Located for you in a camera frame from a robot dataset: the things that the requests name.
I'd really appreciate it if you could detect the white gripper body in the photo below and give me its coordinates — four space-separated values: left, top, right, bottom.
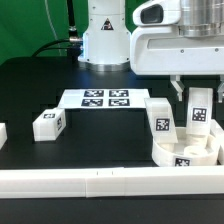
130 0 224 75

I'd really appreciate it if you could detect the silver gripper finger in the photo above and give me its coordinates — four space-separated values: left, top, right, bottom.
217 75 224 103
170 75 184 101

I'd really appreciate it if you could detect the white round stool seat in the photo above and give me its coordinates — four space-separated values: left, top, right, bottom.
152 127 220 167

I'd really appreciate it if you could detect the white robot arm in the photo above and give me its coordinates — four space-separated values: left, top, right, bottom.
79 0 224 101

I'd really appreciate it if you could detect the white marker tag sheet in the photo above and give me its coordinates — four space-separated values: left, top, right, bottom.
58 89 150 109

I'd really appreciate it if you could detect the black cable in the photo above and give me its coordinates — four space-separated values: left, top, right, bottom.
31 0 84 58

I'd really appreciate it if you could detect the white U-shaped fence frame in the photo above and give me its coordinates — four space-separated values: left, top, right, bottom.
0 122 224 198

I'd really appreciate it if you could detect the white thin cable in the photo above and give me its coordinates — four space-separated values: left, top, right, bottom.
43 0 64 57

